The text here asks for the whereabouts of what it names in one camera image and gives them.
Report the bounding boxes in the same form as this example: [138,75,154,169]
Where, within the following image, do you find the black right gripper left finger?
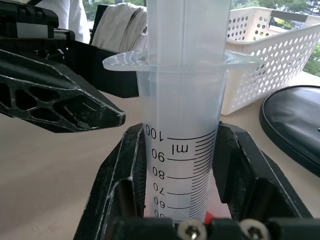
[73,123,148,240]

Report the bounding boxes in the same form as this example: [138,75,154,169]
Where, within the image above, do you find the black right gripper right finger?
[212,121,315,221]

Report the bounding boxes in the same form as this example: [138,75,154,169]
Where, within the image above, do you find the black round zip pouch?
[259,85,320,180]

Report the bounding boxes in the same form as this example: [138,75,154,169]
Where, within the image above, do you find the black chair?
[89,4,112,46]

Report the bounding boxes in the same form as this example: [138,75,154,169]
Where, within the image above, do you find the person in white shirt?
[36,0,91,44]

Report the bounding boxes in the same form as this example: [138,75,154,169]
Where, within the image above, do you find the grey cloth over chair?
[91,4,149,55]

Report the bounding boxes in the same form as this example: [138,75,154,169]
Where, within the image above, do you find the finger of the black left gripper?
[0,48,127,134]
[63,39,140,99]

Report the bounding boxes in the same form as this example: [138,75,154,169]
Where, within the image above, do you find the white perforated plastic basket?
[221,6,320,117]

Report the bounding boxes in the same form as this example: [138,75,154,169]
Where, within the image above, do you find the translucent plastic 100 ml syringe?
[101,0,263,223]

